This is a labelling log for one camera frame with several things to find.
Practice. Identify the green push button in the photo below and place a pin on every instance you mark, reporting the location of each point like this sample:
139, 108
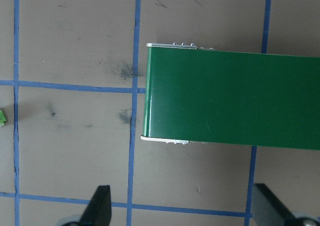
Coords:
2, 117

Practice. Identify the green belt conveyor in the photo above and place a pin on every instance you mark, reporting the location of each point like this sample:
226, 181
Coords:
225, 98

